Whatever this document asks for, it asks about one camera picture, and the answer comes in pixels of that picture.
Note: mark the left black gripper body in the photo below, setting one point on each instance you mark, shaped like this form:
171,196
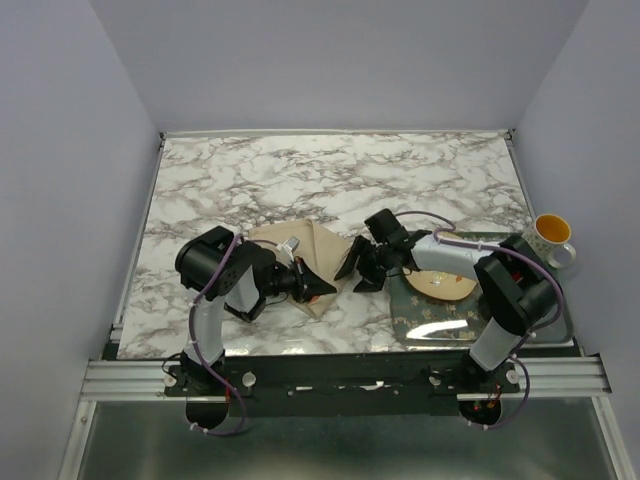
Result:
294,280

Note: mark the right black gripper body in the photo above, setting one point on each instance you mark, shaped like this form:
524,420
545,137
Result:
373,262

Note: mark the beige cloth napkin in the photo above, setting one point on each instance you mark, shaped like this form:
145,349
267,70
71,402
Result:
323,250

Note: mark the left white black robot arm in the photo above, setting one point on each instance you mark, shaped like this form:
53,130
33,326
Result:
235,275

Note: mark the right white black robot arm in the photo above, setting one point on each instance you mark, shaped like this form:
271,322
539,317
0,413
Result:
518,290

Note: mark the white floral mug yellow inside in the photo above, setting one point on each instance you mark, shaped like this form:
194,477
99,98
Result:
549,237

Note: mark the beige floral plate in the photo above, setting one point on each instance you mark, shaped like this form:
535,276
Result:
439,285

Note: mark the teal floral serving tray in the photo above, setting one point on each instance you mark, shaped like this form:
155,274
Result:
422,321

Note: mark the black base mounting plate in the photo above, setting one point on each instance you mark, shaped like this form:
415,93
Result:
437,383

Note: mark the aluminium frame rail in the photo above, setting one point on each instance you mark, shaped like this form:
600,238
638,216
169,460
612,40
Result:
143,381

